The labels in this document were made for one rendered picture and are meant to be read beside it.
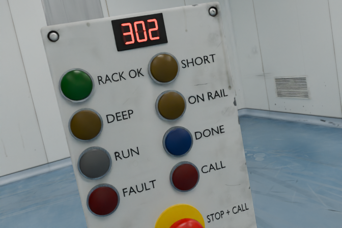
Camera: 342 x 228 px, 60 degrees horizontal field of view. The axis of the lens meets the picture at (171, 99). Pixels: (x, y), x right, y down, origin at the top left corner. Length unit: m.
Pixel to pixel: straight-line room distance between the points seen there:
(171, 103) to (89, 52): 0.09
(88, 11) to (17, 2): 3.89
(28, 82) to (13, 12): 0.86
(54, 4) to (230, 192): 0.27
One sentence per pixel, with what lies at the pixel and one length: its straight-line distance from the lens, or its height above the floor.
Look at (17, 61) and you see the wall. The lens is 4.11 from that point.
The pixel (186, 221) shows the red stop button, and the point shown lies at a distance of 0.29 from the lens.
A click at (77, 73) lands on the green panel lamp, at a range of 0.27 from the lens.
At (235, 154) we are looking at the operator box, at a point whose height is 0.94.
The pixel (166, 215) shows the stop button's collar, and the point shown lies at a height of 0.90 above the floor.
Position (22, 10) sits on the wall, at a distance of 4.19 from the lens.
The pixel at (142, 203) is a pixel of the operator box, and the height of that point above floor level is 0.92.
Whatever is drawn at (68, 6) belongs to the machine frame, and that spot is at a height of 1.13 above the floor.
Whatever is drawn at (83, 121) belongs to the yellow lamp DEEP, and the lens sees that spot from 0.27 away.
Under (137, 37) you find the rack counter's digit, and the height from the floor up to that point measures 1.08.
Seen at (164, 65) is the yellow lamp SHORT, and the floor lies 1.05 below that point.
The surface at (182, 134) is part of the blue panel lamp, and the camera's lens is 0.28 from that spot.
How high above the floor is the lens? 1.05
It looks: 7 degrees down
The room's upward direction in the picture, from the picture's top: 11 degrees counter-clockwise
